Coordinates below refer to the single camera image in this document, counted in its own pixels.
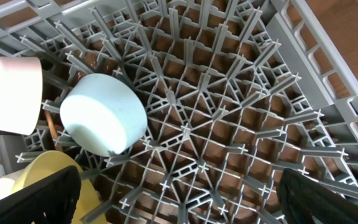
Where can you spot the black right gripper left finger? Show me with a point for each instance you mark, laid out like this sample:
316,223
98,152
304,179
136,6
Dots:
50,200

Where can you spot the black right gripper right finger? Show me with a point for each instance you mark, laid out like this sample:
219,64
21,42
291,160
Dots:
302,199

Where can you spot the yellow plate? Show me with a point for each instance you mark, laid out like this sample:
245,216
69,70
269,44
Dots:
47,164

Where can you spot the white cup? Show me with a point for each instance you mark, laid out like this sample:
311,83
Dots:
7,182

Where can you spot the wooden chopstick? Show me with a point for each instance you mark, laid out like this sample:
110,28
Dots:
51,125

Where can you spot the light blue bowl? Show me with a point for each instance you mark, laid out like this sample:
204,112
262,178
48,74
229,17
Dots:
103,115

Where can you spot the white bowl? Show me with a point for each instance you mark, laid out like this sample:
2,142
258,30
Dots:
21,85

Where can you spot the grey dishwasher rack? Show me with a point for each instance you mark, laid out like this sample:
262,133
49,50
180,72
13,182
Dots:
234,92

